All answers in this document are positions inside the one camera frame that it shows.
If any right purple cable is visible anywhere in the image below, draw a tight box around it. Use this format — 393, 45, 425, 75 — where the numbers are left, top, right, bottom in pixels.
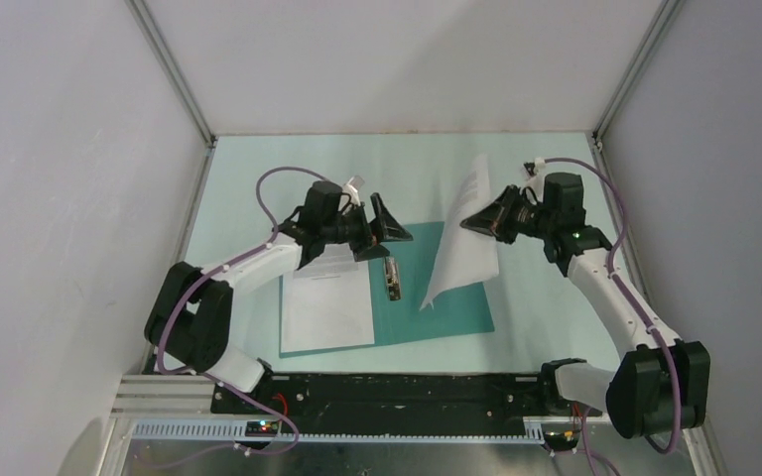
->
542, 157, 684, 476

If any aluminium frame left post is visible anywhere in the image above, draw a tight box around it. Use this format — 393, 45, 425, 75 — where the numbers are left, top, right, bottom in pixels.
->
125, 0, 216, 149

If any aluminium frame right post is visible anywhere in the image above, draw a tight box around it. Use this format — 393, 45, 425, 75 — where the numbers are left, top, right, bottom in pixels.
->
591, 0, 685, 150

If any teal plastic folder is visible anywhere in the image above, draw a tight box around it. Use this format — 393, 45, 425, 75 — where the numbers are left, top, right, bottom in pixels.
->
279, 221, 496, 359

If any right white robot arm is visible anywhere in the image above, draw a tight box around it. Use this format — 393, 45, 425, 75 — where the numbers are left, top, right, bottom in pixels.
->
460, 172, 710, 439

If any aluminium front frame rail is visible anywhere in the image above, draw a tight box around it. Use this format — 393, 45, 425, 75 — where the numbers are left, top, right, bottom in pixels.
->
111, 375, 573, 444

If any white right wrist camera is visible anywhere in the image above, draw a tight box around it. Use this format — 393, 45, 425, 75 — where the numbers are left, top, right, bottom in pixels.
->
523, 157, 547, 195

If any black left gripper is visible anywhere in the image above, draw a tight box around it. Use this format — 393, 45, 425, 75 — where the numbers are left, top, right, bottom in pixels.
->
321, 193, 411, 262

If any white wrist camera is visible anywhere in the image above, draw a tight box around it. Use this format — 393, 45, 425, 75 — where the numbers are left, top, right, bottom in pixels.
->
523, 157, 547, 195
341, 176, 365, 206

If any metal folder clip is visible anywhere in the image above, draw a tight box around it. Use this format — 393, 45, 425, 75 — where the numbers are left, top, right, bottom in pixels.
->
383, 256, 402, 301

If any controller board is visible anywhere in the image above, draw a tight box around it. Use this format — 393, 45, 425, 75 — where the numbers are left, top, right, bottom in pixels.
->
244, 419, 281, 438
542, 430, 580, 453

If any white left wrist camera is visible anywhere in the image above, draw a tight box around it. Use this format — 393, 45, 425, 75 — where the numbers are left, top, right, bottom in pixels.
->
341, 176, 365, 206

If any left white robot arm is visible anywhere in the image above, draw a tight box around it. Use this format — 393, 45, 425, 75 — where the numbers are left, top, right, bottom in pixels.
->
144, 180, 413, 414

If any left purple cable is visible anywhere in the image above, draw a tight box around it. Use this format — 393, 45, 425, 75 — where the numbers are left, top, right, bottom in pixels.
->
155, 166, 349, 458

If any right controller board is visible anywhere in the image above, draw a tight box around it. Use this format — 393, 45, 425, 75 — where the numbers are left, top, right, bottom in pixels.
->
542, 430, 580, 453

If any white paper sheet stack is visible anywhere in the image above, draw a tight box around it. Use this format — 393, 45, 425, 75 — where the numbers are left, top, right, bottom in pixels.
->
421, 154, 499, 308

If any purple cable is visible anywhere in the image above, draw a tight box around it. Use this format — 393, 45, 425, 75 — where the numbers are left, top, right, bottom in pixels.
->
542, 157, 684, 476
155, 166, 349, 458

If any aluminium frame post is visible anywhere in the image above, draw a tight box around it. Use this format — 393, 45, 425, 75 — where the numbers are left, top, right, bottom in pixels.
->
125, 0, 216, 149
591, 0, 685, 150

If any left controller board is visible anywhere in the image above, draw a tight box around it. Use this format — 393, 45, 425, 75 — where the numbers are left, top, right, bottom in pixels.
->
244, 419, 281, 438

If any printed white paper sheet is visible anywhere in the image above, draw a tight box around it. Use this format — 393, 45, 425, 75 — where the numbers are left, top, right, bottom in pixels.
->
280, 244, 375, 356

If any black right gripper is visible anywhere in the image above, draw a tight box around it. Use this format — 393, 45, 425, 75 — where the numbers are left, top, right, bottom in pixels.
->
459, 184, 555, 245

